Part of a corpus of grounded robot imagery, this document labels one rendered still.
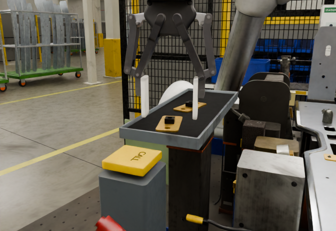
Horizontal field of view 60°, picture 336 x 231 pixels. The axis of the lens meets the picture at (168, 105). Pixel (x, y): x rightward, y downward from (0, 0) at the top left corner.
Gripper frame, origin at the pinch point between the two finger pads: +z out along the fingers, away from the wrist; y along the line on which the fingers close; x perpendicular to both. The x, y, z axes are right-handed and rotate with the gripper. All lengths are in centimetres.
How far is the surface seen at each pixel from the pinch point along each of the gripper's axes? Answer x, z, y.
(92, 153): 235, 121, -118
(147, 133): -6.1, 3.8, -2.7
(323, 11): 124, -22, 65
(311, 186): 10.0, 19.7, 28.7
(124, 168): -16.9, 4.5, -3.3
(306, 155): 26.5, 19.8, 32.6
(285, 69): 73, 3, 37
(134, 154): -13.6, 4.1, -2.9
